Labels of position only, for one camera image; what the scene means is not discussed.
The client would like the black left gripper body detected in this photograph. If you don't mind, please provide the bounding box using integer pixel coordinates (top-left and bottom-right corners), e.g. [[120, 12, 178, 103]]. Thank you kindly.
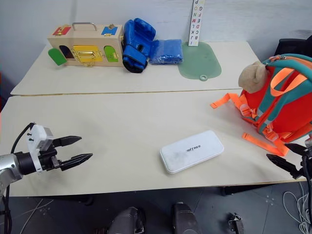
[[39, 138, 62, 172]]

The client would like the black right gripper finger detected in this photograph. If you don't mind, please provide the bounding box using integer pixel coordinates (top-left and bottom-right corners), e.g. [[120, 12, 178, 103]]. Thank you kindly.
[[266, 153, 297, 174], [284, 143, 307, 157]]

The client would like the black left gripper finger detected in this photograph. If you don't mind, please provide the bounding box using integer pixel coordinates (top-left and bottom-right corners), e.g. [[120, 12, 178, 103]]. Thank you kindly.
[[59, 153, 94, 172], [60, 136, 82, 147]]

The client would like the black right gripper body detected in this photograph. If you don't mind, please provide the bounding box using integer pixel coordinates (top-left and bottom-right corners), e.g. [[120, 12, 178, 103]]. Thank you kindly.
[[291, 156, 308, 180]]

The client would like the orange and teal backpack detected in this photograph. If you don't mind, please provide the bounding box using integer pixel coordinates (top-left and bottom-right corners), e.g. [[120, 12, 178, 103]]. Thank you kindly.
[[210, 53, 312, 157]]

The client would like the white rectangular case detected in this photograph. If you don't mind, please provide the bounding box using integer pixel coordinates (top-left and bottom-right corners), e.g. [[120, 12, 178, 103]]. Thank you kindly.
[[159, 130, 225, 175]]

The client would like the small black floor clamp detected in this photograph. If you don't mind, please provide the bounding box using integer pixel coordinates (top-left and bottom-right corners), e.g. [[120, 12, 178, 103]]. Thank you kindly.
[[228, 212, 245, 234]]

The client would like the dark rounded robot foot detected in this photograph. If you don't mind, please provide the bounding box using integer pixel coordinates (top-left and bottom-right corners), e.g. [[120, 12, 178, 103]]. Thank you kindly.
[[173, 202, 203, 234], [108, 206, 147, 234]]

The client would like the wooden lock activity box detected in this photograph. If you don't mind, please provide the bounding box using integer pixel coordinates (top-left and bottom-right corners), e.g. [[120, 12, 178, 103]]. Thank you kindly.
[[46, 22, 126, 68]]

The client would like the black office chair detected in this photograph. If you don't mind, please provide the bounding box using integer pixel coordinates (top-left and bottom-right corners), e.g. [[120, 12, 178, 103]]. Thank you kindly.
[[274, 29, 312, 64]]

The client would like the blue boxing glove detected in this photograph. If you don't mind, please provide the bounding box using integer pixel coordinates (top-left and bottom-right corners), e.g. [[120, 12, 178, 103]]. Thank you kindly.
[[122, 18, 156, 74]]

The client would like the green silicone mat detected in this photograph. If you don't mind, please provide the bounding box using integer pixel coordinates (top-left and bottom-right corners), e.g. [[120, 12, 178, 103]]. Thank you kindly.
[[178, 41, 222, 82]]

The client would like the folded blue cloth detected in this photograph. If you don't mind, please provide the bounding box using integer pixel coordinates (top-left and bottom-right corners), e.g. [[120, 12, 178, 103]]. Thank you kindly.
[[148, 39, 184, 65]]

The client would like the white alphabet letter board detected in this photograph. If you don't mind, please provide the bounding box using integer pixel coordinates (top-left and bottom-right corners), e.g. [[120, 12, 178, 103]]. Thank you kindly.
[[188, 0, 207, 47]]

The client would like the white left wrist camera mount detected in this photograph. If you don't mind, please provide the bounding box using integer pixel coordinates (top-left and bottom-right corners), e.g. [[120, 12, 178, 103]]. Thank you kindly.
[[25, 123, 54, 176]]

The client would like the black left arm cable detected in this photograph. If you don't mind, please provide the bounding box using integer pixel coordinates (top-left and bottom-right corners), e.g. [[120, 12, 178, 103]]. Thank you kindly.
[[10, 122, 35, 155]]

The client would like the white floor cable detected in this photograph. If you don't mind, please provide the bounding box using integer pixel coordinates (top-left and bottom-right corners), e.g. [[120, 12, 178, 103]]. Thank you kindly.
[[282, 181, 312, 234]]

